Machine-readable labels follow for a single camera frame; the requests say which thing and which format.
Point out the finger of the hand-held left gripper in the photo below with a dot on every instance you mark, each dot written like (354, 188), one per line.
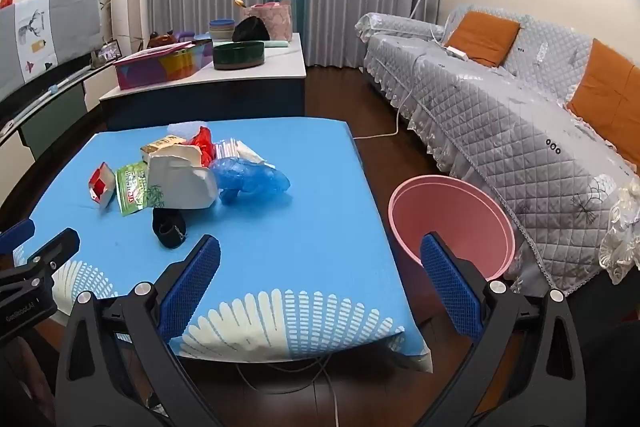
(15, 237)
(55, 252)

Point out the white power strip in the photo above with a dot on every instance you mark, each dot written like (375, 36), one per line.
(455, 53)

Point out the grey television dust cover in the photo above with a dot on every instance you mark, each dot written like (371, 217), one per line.
(50, 32)

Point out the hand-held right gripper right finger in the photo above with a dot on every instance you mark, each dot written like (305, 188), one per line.
(450, 287)

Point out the dark television cabinet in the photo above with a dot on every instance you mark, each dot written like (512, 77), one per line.
(50, 117)

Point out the white tissue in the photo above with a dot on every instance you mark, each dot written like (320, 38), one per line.
(252, 153)

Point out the brown teapot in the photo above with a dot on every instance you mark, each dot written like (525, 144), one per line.
(160, 41)

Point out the light green rolled mat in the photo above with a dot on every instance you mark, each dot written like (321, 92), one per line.
(277, 43)

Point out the blue tablecloth with white print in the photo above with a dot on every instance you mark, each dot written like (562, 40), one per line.
(300, 207)

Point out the grey quilted sofa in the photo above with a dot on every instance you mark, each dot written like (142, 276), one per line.
(500, 132)

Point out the red plastic bag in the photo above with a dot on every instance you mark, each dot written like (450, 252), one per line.
(202, 144)

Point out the torn white carton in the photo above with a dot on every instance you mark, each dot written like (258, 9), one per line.
(180, 184)

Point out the small picture frame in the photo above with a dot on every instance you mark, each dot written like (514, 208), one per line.
(109, 52)

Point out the small red and white carton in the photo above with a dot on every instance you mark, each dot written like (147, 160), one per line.
(102, 184)

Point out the green snack packet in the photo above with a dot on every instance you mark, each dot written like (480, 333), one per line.
(130, 187)

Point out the black bag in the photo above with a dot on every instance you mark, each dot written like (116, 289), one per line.
(250, 31)

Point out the large orange cushion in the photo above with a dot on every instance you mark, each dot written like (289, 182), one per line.
(610, 102)

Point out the small orange cushion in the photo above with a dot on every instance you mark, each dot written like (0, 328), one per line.
(482, 38)

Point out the pink plastic bin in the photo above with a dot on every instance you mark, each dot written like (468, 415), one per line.
(450, 212)

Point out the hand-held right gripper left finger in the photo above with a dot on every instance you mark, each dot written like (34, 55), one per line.
(192, 287)

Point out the yellow and green carton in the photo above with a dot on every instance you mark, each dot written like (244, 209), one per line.
(162, 143)

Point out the pink basket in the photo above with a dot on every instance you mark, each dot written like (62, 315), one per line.
(275, 19)

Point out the pack of clear straws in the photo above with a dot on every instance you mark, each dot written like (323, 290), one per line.
(227, 149)

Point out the panda print packet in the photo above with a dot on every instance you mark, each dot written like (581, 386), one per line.
(154, 197)

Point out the dark green round bowl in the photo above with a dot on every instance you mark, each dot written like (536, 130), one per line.
(239, 56)

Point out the colourful striped box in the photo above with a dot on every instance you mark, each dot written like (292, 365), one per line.
(160, 67)

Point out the white coffee table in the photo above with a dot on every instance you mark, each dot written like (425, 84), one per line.
(250, 82)

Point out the stack of coloured bowls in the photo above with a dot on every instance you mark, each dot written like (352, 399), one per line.
(221, 29)

